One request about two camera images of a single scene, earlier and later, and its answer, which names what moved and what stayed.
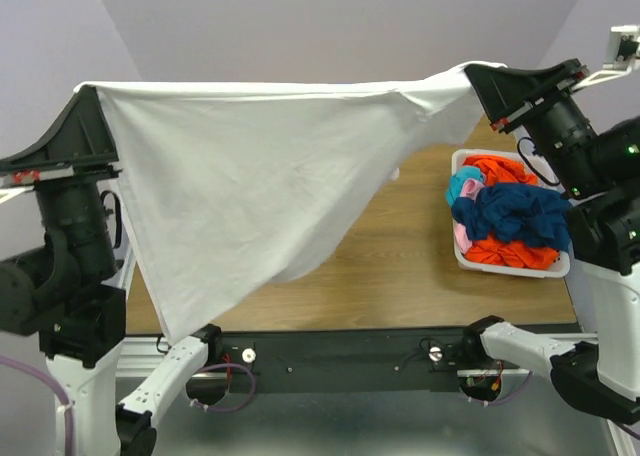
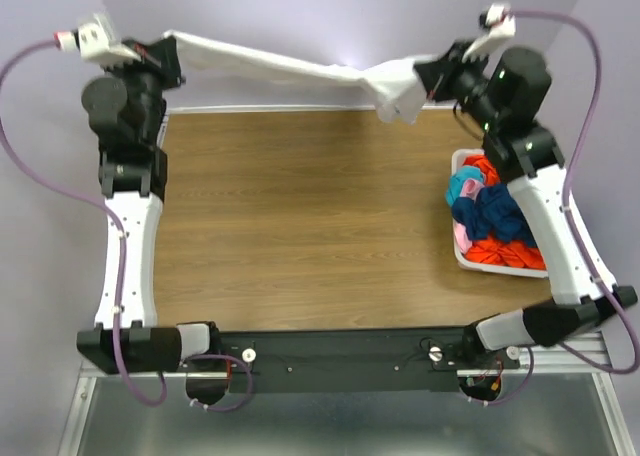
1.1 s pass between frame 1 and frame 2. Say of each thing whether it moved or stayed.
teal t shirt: stayed
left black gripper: moved
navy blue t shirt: stayed
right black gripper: moved
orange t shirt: stayed
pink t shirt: stayed
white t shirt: moved
